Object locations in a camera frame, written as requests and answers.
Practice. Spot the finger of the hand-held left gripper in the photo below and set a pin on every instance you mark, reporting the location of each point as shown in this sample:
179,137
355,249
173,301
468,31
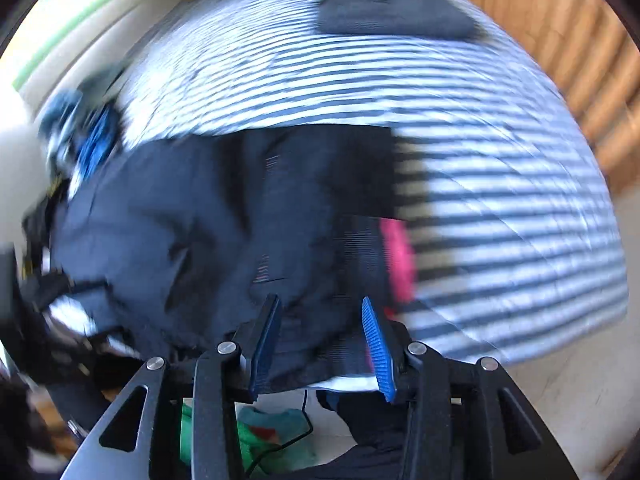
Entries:
70,290

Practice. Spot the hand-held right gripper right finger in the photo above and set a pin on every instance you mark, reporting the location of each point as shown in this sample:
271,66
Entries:
377,355

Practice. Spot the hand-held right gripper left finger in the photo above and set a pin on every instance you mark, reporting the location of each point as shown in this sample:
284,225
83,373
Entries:
265,345

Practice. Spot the black jacket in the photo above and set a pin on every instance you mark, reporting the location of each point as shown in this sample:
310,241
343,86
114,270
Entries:
225,210

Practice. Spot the grey pants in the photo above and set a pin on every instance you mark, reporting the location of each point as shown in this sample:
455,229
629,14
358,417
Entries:
395,7

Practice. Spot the black cloth with yellow print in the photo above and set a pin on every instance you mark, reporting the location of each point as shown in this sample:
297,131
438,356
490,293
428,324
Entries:
37,240

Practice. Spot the green cloth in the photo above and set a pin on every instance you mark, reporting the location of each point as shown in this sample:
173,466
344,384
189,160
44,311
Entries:
260,435

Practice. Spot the blue knit garment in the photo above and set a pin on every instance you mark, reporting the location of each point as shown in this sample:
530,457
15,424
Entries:
97,145

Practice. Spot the light blue denim garment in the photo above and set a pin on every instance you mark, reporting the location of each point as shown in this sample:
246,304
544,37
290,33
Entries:
60,110

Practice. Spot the blue striped bed quilt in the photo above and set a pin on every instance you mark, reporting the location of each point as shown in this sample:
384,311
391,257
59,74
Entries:
475,160

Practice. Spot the landscape wall poster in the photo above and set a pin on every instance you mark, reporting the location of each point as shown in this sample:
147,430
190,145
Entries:
75,25

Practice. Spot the wooden slatted bed rail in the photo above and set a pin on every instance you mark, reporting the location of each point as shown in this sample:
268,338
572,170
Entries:
560,35

